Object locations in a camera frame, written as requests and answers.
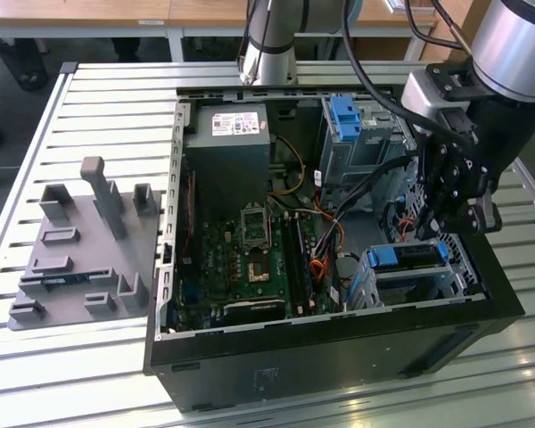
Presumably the short red disk wire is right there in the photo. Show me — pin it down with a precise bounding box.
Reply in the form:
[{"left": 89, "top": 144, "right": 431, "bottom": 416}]
[{"left": 394, "top": 212, "right": 423, "bottom": 235}]

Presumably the green stick in rack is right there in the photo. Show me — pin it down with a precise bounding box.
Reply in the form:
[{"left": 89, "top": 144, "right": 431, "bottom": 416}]
[{"left": 21, "top": 275, "right": 91, "bottom": 288}]

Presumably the yellow wire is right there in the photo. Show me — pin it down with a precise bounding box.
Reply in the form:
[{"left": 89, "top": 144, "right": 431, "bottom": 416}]
[{"left": 267, "top": 133, "right": 307, "bottom": 197}]

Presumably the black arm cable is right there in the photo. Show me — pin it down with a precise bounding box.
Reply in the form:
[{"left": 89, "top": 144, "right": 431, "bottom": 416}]
[{"left": 235, "top": 0, "right": 273, "bottom": 84}]

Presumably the orange flat cable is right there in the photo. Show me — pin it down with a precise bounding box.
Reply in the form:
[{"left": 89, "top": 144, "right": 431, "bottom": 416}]
[{"left": 309, "top": 260, "right": 333, "bottom": 284}]

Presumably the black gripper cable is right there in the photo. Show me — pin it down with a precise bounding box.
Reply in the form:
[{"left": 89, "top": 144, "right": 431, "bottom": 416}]
[{"left": 341, "top": 0, "right": 432, "bottom": 133}]

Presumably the black cable bundle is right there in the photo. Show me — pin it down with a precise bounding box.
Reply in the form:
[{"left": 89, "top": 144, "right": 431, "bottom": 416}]
[{"left": 333, "top": 154, "right": 423, "bottom": 216}]

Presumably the red white wire bundle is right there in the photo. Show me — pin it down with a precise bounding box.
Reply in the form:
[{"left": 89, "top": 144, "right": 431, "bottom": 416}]
[{"left": 312, "top": 208, "right": 347, "bottom": 260}]

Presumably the metal disk bay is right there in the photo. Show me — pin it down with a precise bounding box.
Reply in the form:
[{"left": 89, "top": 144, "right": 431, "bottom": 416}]
[{"left": 345, "top": 238, "right": 488, "bottom": 313}]

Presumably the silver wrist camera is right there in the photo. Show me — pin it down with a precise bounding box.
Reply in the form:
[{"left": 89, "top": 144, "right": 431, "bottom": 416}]
[{"left": 400, "top": 62, "right": 479, "bottom": 137}]

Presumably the black graphics card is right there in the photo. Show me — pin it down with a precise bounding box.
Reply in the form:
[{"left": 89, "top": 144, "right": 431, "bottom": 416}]
[{"left": 222, "top": 299, "right": 286, "bottom": 325}]

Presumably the green motherboard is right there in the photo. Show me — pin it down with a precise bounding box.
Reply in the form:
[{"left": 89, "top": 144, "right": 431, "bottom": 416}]
[{"left": 173, "top": 195, "right": 340, "bottom": 331}]

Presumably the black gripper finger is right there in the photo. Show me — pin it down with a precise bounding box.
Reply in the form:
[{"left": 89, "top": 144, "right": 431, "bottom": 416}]
[
  {"left": 445, "top": 191, "right": 503, "bottom": 237},
  {"left": 416, "top": 146, "right": 465, "bottom": 244}
]

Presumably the square gold chip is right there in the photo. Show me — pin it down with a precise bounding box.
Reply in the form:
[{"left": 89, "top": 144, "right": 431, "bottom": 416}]
[{"left": 248, "top": 262, "right": 271, "bottom": 284}]

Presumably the hard disk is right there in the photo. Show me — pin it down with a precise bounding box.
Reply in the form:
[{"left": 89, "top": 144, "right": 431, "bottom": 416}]
[{"left": 364, "top": 240, "right": 449, "bottom": 271}]

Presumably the black open PC case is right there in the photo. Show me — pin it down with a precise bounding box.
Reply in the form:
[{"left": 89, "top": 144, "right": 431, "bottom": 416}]
[{"left": 142, "top": 83, "right": 526, "bottom": 414}]

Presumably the metal optical drive cage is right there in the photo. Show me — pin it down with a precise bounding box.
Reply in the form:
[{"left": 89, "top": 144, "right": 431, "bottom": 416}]
[{"left": 318, "top": 95, "right": 423, "bottom": 189}]

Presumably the blue plastic drive latch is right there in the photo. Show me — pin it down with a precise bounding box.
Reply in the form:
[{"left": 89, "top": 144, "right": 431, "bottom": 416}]
[{"left": 331, "top": 95, "right": 362, "bottom": 142}]

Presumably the wooden desk white frame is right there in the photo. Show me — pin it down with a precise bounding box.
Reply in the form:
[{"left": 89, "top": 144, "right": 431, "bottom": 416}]
[{"left": 0, "top": 0, "right": 439, "bottom": 62}]

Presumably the grey plastic parts rack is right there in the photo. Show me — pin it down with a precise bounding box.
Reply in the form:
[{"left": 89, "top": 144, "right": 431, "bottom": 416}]
[{"left": 7, "top": 155, "right": 164, "bottom": 332}]

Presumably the black RAM slot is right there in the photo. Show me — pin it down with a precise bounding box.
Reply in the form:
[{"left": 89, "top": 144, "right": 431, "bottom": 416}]
[
  {"left": 295, "top": 212, "right": 317, "bottom": 313},
  {"left": 281, "top": 212, "right": 300, "bottom": 317}
]

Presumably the grey power supply unit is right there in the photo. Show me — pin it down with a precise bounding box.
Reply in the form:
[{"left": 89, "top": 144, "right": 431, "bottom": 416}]
[{"left": 183, "top": 104, "right": 271, "bottom": 211}]

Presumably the black office chair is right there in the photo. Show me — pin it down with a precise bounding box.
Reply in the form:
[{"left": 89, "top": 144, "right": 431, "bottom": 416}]
[{"left": 0, "top": 37, "right": 51, "bottom": 93}]

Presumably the round grey speaker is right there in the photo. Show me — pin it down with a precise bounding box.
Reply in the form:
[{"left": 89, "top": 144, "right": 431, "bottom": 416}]
[{"left": 337, "top": 251, "right": 363, "bottom": 287}]

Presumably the CPU socket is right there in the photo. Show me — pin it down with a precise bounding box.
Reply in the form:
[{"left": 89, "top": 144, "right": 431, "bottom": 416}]
[{"left": 240, "top": 202, "right": 273, "bottom": 253}]

